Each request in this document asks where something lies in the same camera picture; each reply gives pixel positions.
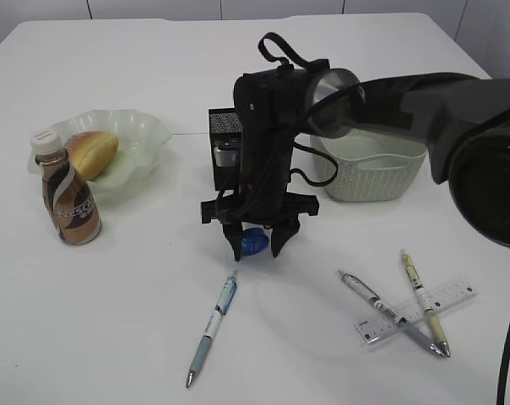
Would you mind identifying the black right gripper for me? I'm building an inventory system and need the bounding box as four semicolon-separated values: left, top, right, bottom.
200;129;319;261

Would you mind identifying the blue pencil sharpener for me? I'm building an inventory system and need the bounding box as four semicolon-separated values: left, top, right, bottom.
241;227;269;257

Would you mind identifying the silver grey ballpoint pen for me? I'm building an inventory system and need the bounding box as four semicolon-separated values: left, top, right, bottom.
337;270;446;358

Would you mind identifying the transparent plastic ruler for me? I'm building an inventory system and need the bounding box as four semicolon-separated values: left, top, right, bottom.
355;278;478;345

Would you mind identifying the sugared toy bread bun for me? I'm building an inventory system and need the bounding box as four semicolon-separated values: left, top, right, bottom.
65;131;119;181

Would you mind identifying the brown Nescafe coffee bottle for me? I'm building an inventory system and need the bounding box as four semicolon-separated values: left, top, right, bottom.
30;130;101;246

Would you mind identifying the cream yellow ballpoint pen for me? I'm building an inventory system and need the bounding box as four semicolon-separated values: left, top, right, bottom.
400;249;451;358

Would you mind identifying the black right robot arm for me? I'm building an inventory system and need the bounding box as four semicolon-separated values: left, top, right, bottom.
201;67;510;258

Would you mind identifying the blue grey ballpoint pen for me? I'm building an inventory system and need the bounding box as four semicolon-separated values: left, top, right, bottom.
185;271;237;389

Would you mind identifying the black mesh pen holder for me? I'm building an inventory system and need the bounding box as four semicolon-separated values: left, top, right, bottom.
208;108;242;192

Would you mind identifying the pale green plastic basket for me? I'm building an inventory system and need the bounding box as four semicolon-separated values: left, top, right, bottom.
310;129;427;203

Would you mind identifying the pale green wavy glass plate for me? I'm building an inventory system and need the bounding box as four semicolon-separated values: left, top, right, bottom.
51;109;172;210

